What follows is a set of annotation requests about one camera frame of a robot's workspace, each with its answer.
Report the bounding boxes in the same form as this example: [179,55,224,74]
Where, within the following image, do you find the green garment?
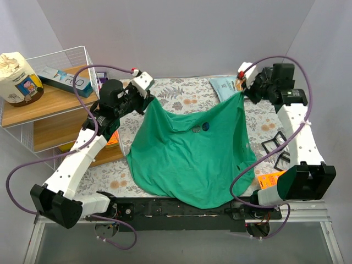
[126,94,256,209]

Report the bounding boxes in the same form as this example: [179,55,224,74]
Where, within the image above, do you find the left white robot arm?
[30,76,155,229]

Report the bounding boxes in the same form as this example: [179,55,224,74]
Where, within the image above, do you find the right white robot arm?
[238,63,336,219]

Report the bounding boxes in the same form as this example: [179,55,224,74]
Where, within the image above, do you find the grey round brooch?
[192,125,201,133]

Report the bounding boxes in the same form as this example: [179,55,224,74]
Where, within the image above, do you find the light blue snack bag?
[210,76,241,102]

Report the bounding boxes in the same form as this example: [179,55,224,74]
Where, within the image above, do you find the purple box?
[97,72,108,83]

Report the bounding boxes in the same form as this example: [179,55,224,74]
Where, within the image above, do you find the orange box under shelf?
[105,130,119,148]

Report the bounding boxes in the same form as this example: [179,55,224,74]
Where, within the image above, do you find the white blue toothpaste box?
[37,67,93,98]

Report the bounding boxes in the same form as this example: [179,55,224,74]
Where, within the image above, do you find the wooden shelf unit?
[1,64,126,168]

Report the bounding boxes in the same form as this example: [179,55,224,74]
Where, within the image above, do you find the orange box right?
[257,170,285,190]

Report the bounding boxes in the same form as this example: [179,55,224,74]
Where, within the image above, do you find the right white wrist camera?
[235,62,258,92]

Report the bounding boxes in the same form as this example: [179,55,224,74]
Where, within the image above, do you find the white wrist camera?
[235,62,258,92]
[131,68,155,98]

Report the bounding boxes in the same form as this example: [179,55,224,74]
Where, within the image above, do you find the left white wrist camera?
[131,68,155,98]

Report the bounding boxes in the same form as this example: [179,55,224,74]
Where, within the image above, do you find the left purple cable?
[5,64,138,250]

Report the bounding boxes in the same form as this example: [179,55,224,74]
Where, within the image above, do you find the white wire basket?
[0,45,130,170]

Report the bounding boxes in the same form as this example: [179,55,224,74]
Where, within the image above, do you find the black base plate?
[97,197,282,232]

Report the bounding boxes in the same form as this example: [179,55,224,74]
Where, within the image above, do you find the aluminium rail frame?
[25,202,344,263]

